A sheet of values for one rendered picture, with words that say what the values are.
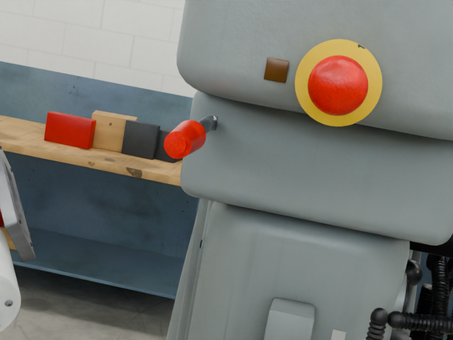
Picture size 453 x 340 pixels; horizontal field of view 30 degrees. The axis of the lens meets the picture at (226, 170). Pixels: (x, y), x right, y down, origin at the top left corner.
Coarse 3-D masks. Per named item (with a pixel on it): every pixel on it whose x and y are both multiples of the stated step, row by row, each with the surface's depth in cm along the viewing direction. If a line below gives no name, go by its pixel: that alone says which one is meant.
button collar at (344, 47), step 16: (320, 48) 58; (336, 48) 58; (352, 48) 58; (304, 64) 58; (368, 64) 58; (304, 80) 59; (368, 80) 58; (304, 96) 59; (368, 96) 58; (320, 112) 59; (352, 112) 58; (368, 112) 58
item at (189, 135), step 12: (192, 120) 63; (204, 120) 68; (216, 120) 71; (180, 132) 58; (192, 132) 60; (204, 132) 63; (168, 144) 58; (180, 144) 58; (192, 144) 59; (180, 156) 58
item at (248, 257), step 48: (240, 240) 77; (288, 240) 76; (336, 240) 76; (384, 240) 76; (240, 288) 78; (288, 288) 77; (336, 288) 76; (384, 288) 77; (192, 336) 82; (240, 336) 78; (336, 336) 77; (384, 336) 79
